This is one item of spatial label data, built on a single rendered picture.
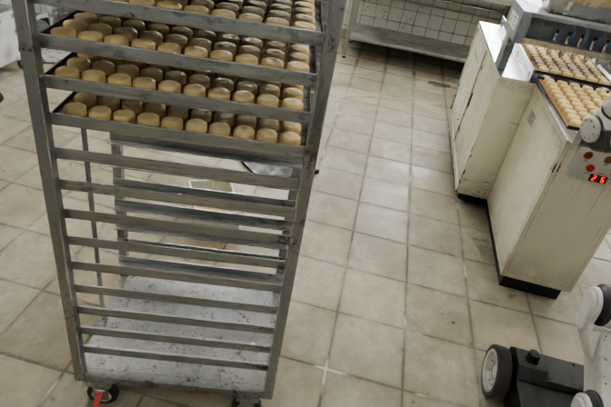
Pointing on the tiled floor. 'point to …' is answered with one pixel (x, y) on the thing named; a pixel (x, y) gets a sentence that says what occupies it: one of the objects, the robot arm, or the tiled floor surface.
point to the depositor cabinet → (486, 114)
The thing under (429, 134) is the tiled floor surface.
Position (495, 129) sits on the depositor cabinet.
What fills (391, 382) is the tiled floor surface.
